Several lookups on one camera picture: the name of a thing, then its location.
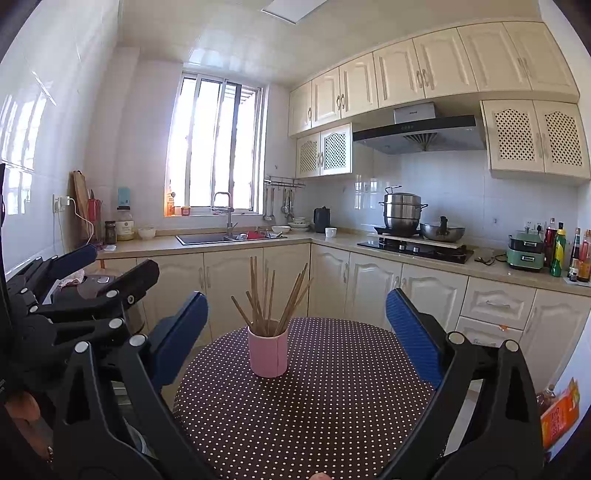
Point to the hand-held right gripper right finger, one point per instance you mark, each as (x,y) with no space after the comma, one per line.
(413,332)

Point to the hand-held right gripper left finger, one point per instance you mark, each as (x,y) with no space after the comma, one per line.
(184,332)

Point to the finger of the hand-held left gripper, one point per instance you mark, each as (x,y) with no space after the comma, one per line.
(69,263)
(138,281)

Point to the bundle of chopsticks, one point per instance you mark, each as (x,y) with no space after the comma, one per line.
(254,295)

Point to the pink cup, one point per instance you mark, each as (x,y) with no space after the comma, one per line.
(268,355)

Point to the person's left hand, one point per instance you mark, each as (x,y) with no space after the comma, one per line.
(22,407)

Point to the white ceramic bowl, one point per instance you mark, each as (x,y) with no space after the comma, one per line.
(280,229)
(147,233)

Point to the dark glass jar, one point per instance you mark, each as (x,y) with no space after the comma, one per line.
(110,233)

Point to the red utensil holder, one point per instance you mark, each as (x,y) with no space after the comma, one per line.
(94,214)

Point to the wooden cutting board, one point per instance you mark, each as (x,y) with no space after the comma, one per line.
(81,203)

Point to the steel kitchen sink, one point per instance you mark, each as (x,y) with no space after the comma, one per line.
(203,238)

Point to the black gas stove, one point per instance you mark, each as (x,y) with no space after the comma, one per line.
(415,253)

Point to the teal box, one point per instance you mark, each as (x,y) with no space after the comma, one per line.
(123,196)

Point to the steel wok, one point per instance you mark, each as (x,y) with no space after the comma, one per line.
(443,233)

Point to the steel sink faucet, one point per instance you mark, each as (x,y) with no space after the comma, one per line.
(229,217)

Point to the round polka dot table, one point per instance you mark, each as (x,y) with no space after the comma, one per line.
(323,415)

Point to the steel steamer pot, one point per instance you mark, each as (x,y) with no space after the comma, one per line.
(401,210)

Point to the green countertop appliance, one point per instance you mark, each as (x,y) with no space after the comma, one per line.
(524,254)

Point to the black electric kettle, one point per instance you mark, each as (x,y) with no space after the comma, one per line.
(322,220)

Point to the stacked white bowls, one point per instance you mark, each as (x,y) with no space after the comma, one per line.
(299,225)

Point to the kitchen window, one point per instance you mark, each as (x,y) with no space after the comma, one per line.
(212,138)

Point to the dark red bottle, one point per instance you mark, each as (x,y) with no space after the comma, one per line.
(548,242)

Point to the hanging steel spatula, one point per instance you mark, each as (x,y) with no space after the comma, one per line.
(287,205)

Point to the yellow-green bottle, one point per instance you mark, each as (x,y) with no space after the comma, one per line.
(559,254)

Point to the orange cardboard box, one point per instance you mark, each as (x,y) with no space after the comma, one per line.
(559,415)

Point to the dark sauce bottle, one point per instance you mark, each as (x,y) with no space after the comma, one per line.
(574,258)

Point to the red label sauce bottle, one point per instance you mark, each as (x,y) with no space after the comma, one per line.
(585,261)

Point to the black range hood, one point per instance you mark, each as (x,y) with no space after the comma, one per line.
(415,131)

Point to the ceiling light panel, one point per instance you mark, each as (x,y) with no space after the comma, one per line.
(295,9)

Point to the white wall socket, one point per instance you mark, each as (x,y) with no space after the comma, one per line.
(59,203)

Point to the wall utensil rail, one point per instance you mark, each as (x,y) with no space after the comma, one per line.
(284,181)

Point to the cream wall cabinets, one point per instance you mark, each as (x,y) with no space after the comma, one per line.
(415,74)

